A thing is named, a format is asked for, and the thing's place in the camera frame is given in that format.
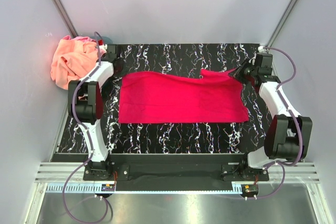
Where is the white slotted cable duct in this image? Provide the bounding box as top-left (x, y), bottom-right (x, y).
top-left (46, 183), bottom-right (258, 195)

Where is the magenta red t shirt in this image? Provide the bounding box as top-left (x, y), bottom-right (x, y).
top-left (119, 69), bottom-right (249, 124)

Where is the right aluminium frame post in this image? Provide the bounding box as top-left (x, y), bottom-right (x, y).
top-left (266, 0), bottom-right (299, 47)

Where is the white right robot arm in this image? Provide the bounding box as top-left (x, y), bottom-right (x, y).
top-left (229, 51), bottom-right (312, 180)

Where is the light pink garment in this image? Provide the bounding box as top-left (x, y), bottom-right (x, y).
top-left (73, 36), bottom-right (96, 42)

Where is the aluminium frame post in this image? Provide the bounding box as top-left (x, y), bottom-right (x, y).
top-left (266, 0), bottom-right (299, 47)
top-left (52, 0), bottom-right (78, 37)

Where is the left aluminium frame post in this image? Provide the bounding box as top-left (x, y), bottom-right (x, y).
top-left (52, 0), bottom-right (78, 37)

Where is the teal laundry basket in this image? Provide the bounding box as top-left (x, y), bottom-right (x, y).
top-left (90, 36), bottom-right (113, 44)

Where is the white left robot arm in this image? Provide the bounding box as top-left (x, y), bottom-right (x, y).
top-left (68, 44), bottom-right (123, 180)

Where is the peach orange t shirt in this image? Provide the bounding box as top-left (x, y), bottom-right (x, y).
top-left (50, 35), bottom-right (98, 90)

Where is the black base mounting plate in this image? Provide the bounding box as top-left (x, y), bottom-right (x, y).
top-left (51, 152), bottom-right (301, 192)

